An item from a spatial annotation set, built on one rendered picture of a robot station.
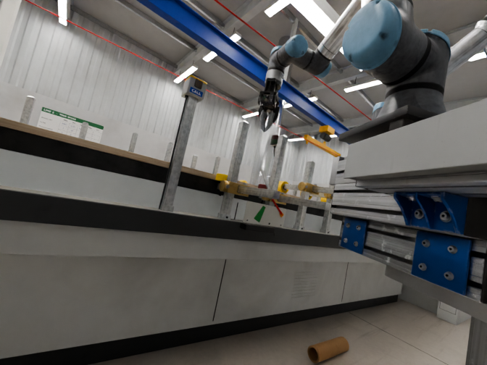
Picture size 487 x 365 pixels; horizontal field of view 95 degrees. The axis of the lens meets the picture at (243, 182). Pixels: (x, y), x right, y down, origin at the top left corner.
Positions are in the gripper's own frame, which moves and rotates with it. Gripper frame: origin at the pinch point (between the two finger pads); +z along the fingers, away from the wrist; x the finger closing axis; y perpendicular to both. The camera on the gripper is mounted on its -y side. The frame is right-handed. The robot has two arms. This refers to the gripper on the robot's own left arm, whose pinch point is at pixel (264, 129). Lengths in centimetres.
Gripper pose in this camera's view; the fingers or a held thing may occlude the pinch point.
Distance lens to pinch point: 99.7
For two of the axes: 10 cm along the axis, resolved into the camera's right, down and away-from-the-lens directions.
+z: -2.1, 9.8, -0.8
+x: 9.4, 1.7, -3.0
